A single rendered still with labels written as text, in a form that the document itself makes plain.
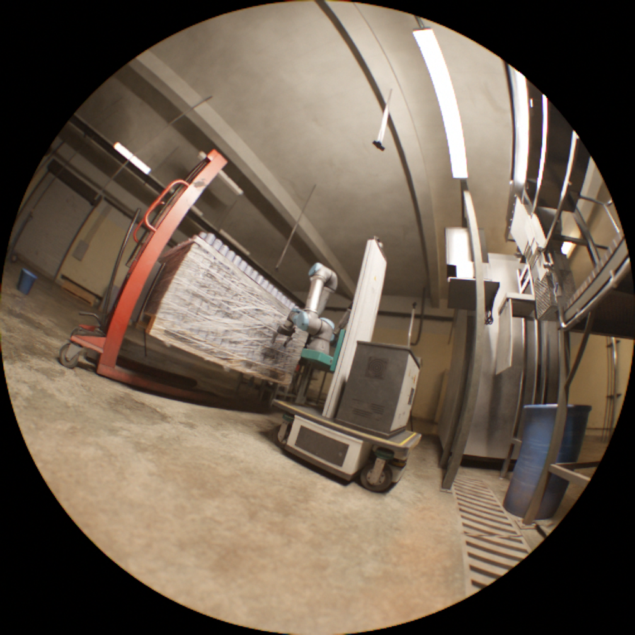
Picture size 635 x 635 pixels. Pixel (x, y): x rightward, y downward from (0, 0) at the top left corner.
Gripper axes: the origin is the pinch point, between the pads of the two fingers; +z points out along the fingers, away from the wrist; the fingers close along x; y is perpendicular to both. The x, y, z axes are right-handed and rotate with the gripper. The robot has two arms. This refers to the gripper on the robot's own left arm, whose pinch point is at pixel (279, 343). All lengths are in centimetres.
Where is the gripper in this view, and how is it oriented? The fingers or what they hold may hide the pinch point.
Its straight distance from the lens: 180.0
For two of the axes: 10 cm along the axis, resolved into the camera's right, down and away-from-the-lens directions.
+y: -5.9, -4.0, 7.0
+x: -6.6, -2.7, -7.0
